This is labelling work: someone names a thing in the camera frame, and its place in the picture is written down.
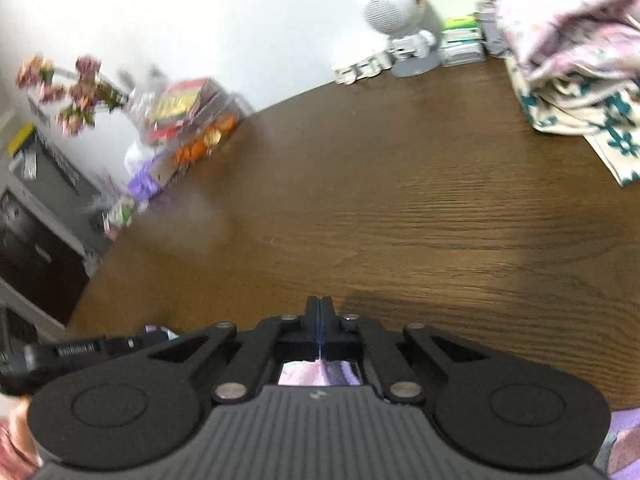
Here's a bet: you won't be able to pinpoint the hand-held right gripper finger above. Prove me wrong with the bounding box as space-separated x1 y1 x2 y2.
320 297 490 406
150 297 320 406

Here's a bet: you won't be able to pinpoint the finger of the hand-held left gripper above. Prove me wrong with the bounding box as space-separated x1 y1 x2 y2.
107 332 174 357

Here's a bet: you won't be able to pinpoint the pink garment with blue trim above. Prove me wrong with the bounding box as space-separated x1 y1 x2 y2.
277 359 362 387

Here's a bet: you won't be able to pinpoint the black appliance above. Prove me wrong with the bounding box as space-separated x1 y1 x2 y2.
0 190 92 322

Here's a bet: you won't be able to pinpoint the clear plastic small trinkets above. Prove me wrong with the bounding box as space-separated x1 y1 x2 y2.
90 170 147 242

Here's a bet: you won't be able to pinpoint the purple tissue pack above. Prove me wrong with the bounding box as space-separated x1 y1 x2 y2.
125 155 187 202

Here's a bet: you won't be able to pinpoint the grey carton box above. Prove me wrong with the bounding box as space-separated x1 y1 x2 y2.
7 122 114 262

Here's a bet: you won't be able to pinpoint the dried pink flower bouquet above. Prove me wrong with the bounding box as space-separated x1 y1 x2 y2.
15 54 132 139

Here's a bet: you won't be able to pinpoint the stack of small boxes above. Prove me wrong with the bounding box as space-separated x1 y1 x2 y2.
440 12 487 67

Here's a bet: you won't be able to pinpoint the lilac cloth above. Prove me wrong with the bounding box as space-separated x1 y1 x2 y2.
606 409 640 477

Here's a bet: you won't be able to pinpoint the cream cloth with teal flowers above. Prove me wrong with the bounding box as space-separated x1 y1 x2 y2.
505 55 640 187

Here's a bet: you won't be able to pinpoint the pink floral cloth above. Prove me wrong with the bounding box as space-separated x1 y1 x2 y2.
492 0 640 82

